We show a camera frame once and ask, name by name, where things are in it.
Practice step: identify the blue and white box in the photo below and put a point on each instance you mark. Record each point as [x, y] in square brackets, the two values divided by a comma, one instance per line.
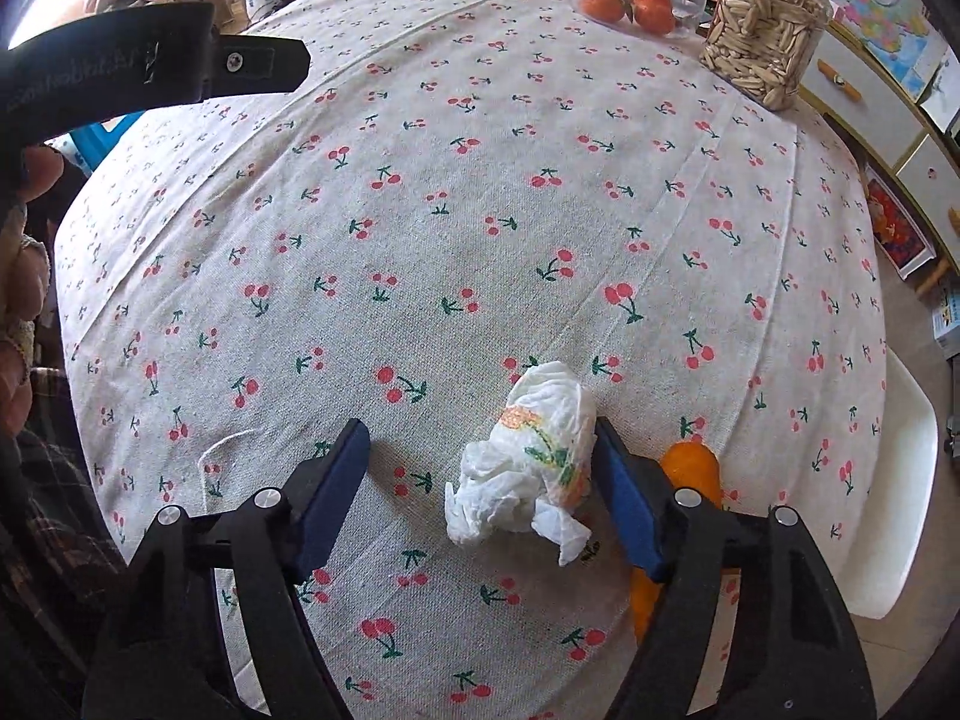
[946, 326]

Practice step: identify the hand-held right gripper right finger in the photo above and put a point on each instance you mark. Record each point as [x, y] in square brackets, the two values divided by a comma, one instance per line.
[622, 495]

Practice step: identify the wall map poster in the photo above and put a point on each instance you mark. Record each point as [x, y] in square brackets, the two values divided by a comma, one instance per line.
[885, 22]

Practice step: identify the white paper sheet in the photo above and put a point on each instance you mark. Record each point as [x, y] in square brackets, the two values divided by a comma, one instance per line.
[941, 94]

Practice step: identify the cherry print tablecloth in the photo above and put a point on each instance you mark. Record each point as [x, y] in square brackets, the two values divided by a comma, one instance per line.
[450, 240]

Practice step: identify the white tissue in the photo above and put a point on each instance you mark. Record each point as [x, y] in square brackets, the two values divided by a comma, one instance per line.
[525, 465]

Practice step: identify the blue plastic stool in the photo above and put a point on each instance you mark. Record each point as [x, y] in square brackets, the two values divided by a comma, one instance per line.
[105, 139]

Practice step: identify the white thread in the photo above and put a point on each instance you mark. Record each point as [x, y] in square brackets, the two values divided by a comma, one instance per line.
[225, 442]

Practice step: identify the person's left hand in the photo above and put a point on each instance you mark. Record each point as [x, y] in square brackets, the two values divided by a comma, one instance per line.
[22, 285]

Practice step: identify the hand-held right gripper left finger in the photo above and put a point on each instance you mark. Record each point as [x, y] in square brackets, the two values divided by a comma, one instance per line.
[337, 487]

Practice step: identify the white plastic chair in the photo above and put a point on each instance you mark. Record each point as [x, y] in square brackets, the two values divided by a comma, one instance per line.
[892, 502]

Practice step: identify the tomatoes in teapot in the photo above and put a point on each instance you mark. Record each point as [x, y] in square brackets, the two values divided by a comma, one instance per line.
[604, 6]

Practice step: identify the person's plaid shirt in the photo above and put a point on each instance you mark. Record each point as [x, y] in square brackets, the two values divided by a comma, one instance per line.
[52, 502]

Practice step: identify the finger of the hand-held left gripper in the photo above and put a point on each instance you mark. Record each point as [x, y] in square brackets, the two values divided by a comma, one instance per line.
[262, 66]

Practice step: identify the colourful picture box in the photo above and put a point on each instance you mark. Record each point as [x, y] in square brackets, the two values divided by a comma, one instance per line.
[896, 225]

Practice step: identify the white cabinet drawer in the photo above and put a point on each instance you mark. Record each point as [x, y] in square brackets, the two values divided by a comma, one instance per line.
[934, 195]
[862, 97]

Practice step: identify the tangerine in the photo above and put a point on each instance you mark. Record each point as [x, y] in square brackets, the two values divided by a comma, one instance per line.
[654, 11]

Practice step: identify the clear jar of seeds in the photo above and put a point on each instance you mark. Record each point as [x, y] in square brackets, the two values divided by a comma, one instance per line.
[765, 30]

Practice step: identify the orange peel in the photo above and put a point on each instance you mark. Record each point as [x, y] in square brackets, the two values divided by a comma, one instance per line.
[694, 469]

